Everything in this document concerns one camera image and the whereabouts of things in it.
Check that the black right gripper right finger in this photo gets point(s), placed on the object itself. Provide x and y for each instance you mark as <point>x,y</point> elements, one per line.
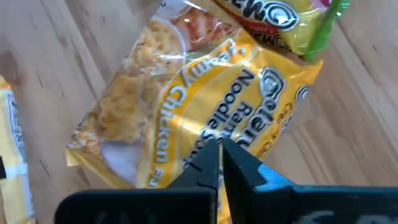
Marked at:
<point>245,186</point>

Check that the yellow Maruchan ramen packet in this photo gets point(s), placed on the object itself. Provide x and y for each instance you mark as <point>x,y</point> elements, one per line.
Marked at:
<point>12,193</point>
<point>199,102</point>

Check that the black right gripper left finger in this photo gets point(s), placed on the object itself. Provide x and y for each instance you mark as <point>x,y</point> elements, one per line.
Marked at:
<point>199,180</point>

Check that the green-edged Maruchan ramen packet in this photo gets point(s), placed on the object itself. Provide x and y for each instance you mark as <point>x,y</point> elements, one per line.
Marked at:
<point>280,18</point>

